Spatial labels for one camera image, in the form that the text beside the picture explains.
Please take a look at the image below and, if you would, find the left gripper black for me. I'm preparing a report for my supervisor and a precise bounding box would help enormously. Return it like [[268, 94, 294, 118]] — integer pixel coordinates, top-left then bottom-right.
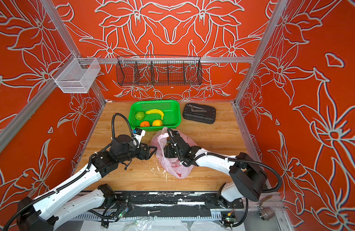
[[119, 141, 158, 163]]

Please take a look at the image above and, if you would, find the pink plastic bag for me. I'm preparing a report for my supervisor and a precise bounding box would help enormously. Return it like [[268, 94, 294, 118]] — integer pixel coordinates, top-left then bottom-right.
[[150, 127, 195, 179]]

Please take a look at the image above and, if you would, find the yellow lemon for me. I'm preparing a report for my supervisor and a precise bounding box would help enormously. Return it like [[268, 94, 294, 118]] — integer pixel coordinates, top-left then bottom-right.
[[152, 119, 163, 127]]

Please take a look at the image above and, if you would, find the orange fruit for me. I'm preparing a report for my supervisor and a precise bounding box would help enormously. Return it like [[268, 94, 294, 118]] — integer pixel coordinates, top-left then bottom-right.
[[140, 121, 150, 128]]

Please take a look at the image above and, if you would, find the green lime fruit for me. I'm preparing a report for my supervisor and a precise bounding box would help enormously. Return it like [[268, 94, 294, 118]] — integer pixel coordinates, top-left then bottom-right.
[[135, 111, 145, 121]]

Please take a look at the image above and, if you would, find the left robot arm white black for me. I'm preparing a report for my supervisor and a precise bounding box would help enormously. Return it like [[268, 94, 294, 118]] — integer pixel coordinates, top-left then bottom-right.
[[3, 128, 157, 231]]

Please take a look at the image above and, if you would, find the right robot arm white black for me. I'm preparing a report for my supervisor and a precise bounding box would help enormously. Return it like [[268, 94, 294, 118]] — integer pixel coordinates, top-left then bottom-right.
[[167, 129, 283, 202]]

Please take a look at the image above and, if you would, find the black tool case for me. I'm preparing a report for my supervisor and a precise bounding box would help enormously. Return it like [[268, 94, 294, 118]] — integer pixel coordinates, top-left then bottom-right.
[[182, 103, 216, 124]]

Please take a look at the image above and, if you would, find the green plastic basket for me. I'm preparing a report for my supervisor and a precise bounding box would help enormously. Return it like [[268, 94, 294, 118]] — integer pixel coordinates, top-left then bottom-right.
[[128, 100, 181, 131]]

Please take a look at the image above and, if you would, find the yellow banana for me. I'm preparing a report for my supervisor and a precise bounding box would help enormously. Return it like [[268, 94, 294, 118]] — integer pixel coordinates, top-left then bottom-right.
[[145, 109, 165, 120]]

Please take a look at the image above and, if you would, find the metal cylinder fitting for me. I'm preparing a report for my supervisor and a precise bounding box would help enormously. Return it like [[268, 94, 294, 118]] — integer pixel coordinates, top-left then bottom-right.
[[258, 208, 275, 221]]

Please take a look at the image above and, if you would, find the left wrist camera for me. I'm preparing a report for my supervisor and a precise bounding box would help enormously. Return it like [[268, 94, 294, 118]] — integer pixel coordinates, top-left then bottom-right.
[[132, 128, 146, 147]]

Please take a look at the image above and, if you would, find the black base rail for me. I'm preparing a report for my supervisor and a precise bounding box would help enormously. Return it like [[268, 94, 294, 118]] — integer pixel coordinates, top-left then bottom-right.
[[105, 191, 245, 221]]

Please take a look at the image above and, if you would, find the black wire basket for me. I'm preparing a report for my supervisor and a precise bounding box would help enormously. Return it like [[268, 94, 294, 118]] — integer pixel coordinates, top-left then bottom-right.
[[115, 55, 203, 86]]

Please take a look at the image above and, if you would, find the clear plastic wall bin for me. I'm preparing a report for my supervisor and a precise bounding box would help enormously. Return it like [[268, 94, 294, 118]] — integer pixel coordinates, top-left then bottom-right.
[[51, 58, 100, 93]]

